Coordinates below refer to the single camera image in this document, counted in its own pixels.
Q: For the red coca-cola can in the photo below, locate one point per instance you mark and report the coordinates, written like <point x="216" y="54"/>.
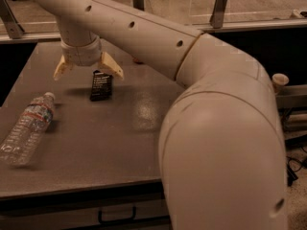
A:
<point x="137" y="61"/>

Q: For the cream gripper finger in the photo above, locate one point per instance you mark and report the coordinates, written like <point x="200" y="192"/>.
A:
<point x="109" y="66"/>
<point x="62" y="68"/>

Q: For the black drawer handle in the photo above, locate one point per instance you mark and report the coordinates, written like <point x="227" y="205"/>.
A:
<point x="116" y="216"/>

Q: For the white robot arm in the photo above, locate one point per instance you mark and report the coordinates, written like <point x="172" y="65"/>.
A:
<point x="221" y="146"/>

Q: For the left metal rail bracket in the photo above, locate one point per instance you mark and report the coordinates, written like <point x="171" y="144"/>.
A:
<point x="14" y="30"/>

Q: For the clear plastic water bottle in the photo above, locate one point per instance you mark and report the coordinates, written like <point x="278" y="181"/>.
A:
<point x="20" y="145"/>

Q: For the black rxbar chocolate wrapper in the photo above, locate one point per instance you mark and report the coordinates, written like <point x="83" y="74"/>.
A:
<point x="101" y="86"/>

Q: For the grey cabinet drawer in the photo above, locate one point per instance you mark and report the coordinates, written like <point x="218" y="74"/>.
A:
<point x="81" y="214"/>

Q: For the right metal rail bracket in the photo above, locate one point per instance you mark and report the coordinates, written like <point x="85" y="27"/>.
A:
<point x="217" y="17"/>

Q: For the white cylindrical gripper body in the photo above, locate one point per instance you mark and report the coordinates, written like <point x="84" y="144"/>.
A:
<point x="82" y="55"/>

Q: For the orange tape roll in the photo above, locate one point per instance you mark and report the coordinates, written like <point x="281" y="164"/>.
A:
<point x="279" y="81"/>

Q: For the grey metal shelf ledge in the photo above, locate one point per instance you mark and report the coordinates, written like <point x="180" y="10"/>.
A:
<point x="294" y="96"/>

